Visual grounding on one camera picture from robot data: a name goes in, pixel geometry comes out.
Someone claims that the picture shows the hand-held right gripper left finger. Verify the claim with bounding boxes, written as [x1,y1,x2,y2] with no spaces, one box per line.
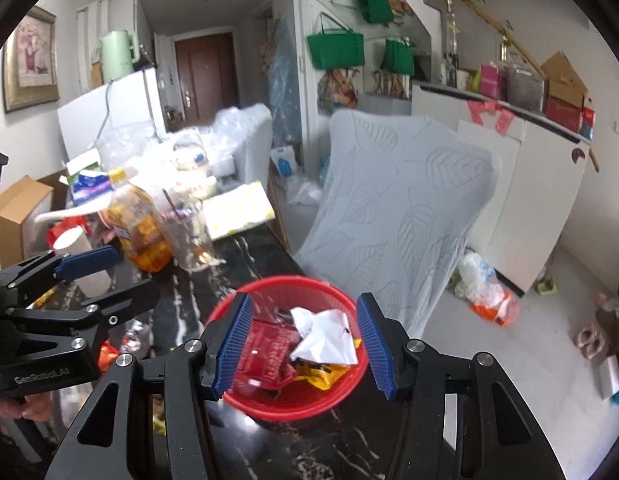
[44,292,255,480]

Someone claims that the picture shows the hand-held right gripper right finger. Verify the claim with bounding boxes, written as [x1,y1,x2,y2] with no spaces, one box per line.
[356,292,565,480]

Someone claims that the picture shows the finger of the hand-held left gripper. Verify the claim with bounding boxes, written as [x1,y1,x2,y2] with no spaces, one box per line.
[10,279,161,352]
[0,245,125,307]

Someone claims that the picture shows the maroon snack packet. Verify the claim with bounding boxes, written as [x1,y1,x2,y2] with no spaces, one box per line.
[230,317,301,387]

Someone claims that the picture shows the white snack packet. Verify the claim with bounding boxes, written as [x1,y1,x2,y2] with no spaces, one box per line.
[290,307,359,365]

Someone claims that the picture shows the yellow snack packet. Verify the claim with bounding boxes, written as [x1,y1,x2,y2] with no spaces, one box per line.
[291,357,351,391]

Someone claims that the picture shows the red mesh basket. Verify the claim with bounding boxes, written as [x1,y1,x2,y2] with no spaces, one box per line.
[206,275,371,422]

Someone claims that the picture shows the person's left hand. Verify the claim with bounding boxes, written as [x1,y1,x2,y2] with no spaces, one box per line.
[0,393,51,424]

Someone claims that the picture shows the white paper roll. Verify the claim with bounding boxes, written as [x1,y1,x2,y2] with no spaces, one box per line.
[53,225,113,297]

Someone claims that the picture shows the red plastic packet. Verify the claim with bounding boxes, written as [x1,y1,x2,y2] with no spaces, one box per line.
[46,214,91,249]

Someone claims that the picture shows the white tray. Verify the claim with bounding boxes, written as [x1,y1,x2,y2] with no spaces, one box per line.
[34,199,111,227]

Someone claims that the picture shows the orange drink bottle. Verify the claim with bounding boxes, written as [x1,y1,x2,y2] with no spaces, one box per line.
[106,167,173,274]

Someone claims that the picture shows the blue tissue packet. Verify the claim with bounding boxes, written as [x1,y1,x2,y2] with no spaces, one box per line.
[69,169,116,206]

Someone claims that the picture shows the glass mug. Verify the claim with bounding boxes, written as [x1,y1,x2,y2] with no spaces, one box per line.
[156,195,216,271]

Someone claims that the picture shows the open cardboard box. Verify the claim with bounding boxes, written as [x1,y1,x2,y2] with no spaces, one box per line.
[0,174,56,267]

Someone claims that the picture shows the metal spoon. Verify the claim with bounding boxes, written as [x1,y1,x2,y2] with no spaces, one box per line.
[162,188,191,227]

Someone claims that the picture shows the green white carton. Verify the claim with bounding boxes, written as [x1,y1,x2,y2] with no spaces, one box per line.
[64,148,103,184]

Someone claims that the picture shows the plastic bag with orange contents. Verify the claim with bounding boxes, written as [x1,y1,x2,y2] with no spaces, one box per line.
[456,252,521,328]

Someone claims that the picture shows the yellow patterned cloth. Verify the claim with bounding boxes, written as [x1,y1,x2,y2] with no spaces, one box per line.
[202,181,277,241]

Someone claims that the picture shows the white fridge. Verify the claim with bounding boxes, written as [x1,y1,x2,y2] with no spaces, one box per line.
[57,67,166,154]

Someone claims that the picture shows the white blue bag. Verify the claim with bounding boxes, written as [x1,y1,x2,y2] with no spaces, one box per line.
[270,145,297,177]

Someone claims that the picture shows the clear plastic bags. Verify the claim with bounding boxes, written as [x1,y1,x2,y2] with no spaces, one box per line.
[209,103,273,182]

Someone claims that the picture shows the light green kettle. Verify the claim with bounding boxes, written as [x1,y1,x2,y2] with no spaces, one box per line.
[99,29,141,84]

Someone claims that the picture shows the framed picture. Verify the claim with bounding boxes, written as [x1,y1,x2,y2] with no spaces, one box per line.
[2,5,61,114]

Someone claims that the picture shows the pair of beige slippers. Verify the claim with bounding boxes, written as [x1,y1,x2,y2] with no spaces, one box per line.
[574,324,605,359]

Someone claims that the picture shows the brown door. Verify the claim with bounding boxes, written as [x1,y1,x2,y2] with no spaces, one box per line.
[174,31,240,124]

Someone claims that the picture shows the white cabinet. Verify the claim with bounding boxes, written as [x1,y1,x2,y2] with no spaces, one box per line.
[411,79,593,297]

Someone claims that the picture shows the white flat box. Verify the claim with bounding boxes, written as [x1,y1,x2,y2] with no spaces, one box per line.
[600,355,619,401]

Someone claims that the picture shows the pink tape strips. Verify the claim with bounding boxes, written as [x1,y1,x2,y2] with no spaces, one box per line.
[466,99,515,135]

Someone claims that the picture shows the patterned hanging bag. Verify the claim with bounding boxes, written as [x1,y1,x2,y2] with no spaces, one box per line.
[316,67,361,114]

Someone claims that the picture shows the pink box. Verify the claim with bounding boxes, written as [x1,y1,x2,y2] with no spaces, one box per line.
[479,63,508,100]

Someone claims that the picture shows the green tote bag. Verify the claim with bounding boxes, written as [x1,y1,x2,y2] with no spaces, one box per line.
[306,12,365,69]
[381,37,415,76]
[349,0,395,25]

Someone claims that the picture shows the silver box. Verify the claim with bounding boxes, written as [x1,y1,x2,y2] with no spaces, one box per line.
[506,64,547,113]

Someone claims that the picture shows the red box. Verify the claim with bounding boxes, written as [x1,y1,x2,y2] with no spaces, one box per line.
[544,95,583,131]

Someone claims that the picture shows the tall glass bottle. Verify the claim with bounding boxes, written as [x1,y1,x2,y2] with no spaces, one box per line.
[441,0,461,86]

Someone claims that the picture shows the brown cardboard box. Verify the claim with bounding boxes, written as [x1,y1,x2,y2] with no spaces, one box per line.
[539,50,588,109]

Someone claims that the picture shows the bamboo stick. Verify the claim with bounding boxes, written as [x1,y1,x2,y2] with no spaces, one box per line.
[429,0,601,172]

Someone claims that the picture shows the white jug with handle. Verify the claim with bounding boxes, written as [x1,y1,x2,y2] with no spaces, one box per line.
[172,129,213,182]

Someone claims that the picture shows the kettle power cable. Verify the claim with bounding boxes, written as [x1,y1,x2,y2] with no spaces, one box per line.
[94,82,113,142]

